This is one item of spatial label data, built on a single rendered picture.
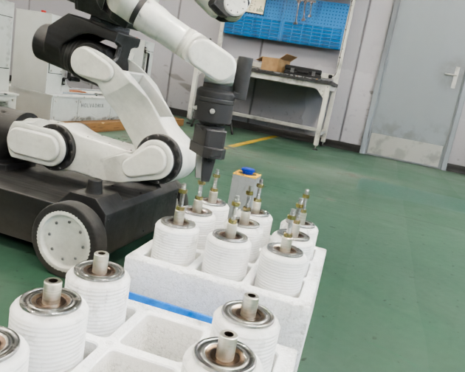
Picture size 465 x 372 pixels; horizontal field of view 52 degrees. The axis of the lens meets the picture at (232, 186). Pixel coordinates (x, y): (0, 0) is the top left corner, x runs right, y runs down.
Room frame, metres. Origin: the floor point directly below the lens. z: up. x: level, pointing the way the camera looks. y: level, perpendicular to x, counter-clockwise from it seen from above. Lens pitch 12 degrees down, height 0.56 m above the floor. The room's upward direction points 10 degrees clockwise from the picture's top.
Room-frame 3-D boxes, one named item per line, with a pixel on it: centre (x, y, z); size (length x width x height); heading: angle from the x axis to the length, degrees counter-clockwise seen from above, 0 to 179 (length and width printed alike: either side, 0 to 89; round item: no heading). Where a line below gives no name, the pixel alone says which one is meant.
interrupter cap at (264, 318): (0.62, -0.05, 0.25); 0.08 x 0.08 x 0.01
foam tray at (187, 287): (1.07, -0.04, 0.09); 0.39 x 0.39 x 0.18; 76
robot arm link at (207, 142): (1.10, 0.08, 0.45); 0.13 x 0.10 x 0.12; 27
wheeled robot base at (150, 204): (1.48, 0.55, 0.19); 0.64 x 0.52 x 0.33; 74
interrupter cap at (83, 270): (0.67, 0.18, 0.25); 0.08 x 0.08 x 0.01
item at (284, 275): (0.93, -0.13, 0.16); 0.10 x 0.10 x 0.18
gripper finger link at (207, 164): (1.08, 0.06, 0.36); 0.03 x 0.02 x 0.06; 117
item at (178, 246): (0.98, 0.10, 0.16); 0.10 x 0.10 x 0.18
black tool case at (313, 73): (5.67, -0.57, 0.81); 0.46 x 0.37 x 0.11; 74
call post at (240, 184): (1.37, -0.04, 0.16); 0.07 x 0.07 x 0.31; 76
